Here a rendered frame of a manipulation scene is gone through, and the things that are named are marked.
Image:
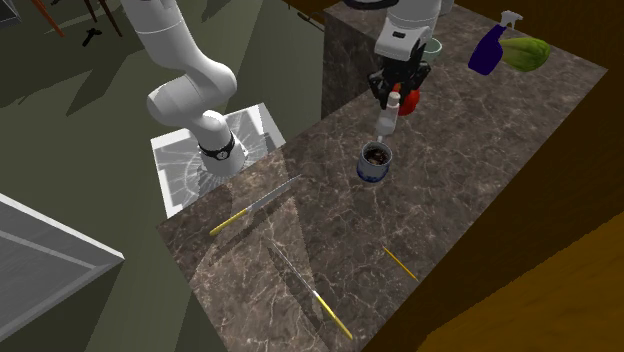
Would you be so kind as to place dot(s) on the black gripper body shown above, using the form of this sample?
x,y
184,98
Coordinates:
x,y
407,59

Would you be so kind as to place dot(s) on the yellow pencil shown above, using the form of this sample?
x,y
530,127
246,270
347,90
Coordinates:
x,y
400,264

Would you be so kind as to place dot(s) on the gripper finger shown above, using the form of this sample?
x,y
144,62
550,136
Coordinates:
x,y
422,78
378,88

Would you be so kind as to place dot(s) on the pale green bowl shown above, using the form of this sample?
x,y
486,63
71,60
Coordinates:
x,y
433,50

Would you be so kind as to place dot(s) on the white patterned robot stand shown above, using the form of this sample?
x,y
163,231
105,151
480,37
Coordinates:
x,y
170,161

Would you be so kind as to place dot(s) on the dark blue spray bottle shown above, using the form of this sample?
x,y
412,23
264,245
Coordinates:
x,y
486,52

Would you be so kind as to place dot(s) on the blue and white cup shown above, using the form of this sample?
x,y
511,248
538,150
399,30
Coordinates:
x,y
373,168

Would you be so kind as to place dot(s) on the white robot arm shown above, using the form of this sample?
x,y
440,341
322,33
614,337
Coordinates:
x,y
195,63

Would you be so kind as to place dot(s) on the grey cabinet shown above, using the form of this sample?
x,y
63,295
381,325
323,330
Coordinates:
x,y
39,263

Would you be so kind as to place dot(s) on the white bottle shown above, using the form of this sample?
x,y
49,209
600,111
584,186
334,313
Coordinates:
x,y
386,119

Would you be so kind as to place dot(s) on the brown wooden chair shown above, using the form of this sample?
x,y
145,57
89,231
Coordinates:
x,y
109,17

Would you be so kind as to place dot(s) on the small black object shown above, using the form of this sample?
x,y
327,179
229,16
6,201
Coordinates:
x,y
90,35

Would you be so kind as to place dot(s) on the red bottle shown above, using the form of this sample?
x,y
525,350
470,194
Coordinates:
x,y
409,103

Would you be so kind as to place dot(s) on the green lettuce head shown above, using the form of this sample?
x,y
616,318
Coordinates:
x,y
529,53

